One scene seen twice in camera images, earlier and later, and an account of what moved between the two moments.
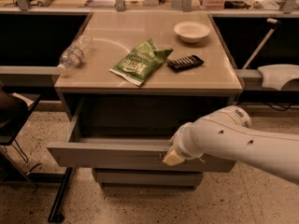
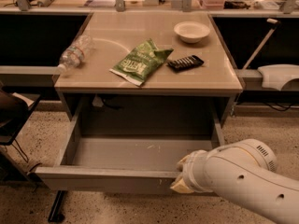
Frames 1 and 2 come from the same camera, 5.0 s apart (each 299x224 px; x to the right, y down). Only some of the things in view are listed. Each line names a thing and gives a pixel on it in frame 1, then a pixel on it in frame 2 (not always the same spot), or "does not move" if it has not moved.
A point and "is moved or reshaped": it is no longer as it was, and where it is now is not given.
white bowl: [191, 32] does not move
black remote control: [185, 63] does not move
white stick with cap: [263, 43] does not move
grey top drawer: [132, 133] is moved or reshaped
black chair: [15, 109] does not move
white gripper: [184, 146] -> [191, 170]
